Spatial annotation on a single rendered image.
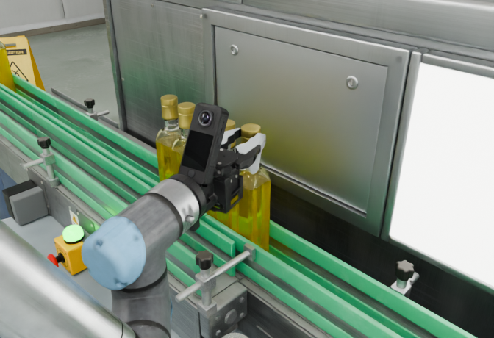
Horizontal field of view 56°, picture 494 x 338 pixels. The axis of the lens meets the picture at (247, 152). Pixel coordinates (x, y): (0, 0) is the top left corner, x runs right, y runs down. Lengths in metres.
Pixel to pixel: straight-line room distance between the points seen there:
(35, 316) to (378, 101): 0.57
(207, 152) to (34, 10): 6.40
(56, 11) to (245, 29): 6.25
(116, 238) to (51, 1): 6.58
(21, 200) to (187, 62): 0.57
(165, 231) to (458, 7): 0.48
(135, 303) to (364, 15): 0.53
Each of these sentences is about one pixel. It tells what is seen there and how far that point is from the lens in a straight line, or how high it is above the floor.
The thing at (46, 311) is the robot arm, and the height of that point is 1.18.
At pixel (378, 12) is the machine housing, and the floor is 1.36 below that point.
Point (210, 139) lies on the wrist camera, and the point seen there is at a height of 1.22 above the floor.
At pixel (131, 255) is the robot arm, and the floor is 1.15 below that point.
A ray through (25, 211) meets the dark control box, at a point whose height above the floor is 0.79.
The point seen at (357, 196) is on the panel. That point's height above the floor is 1.04.
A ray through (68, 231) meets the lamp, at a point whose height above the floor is 0.85.
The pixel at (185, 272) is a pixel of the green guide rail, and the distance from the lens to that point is 0.89.
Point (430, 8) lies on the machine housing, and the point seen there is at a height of 1.38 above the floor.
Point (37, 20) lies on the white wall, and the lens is 7.02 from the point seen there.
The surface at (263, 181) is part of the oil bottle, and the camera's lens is 0.83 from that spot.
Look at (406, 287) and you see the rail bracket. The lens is 0.81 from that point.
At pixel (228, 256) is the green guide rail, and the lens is 0.89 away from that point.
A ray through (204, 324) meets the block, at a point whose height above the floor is 0.85.
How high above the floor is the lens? 1.50
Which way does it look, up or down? 28 degrees down
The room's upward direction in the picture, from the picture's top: straight up
